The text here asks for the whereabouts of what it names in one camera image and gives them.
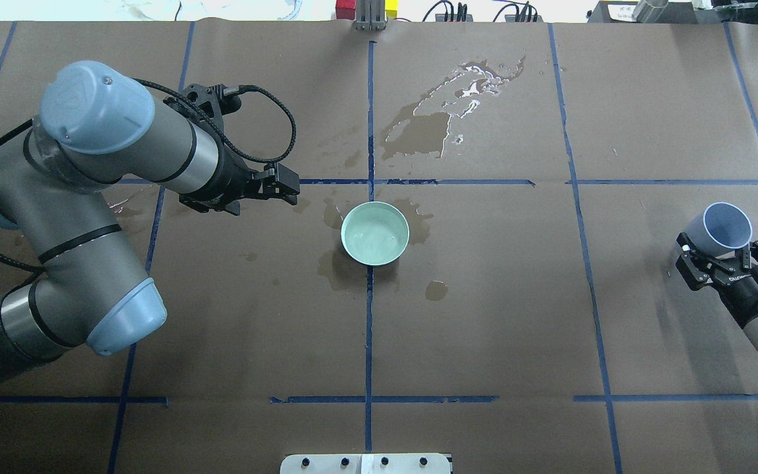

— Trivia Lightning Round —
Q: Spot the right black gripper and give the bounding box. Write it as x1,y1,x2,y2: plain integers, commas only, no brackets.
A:
676,233,758,327

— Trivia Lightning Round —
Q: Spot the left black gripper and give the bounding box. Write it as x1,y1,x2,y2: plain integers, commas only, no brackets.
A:
178,154,300,216

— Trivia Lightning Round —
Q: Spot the blue-grey plastic cup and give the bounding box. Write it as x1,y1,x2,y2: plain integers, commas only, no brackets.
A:
684,202,753,256

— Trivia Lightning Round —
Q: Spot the light green bowl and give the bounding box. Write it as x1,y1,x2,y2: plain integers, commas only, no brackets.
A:
340,201,411,267

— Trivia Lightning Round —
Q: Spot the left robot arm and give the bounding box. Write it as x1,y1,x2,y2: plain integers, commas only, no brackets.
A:
0,61,300,384

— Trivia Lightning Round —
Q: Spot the red cube block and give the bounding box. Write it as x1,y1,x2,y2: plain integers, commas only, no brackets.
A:
334,0,356,20

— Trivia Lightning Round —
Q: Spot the yellow cube block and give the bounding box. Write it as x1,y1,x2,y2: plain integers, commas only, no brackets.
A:
384,0,399,18

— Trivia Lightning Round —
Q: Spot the left black power adapter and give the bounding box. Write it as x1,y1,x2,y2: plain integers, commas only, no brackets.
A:
423,1,473,23

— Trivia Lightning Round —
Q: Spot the black power adapter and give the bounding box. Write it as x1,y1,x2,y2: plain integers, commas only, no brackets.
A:
499,2,543,23
423,1,473,23

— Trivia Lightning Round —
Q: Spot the silver metal cylinder weight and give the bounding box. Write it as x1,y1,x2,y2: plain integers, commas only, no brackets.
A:
632,0,670,24

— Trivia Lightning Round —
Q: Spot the right black power adapter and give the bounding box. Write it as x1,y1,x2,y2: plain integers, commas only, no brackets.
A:
499,2,543,23

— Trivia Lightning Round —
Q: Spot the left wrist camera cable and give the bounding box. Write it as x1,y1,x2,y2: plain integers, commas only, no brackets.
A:
132,78,297,165

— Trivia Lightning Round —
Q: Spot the aluminium frame post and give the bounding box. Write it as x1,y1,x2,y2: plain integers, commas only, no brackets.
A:
353,0,388,31

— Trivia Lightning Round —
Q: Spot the black metal base plate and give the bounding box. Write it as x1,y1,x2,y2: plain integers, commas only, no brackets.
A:
586,1,722,24

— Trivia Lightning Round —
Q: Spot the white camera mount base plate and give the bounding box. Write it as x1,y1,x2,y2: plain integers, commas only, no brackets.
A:
279,452,454,473

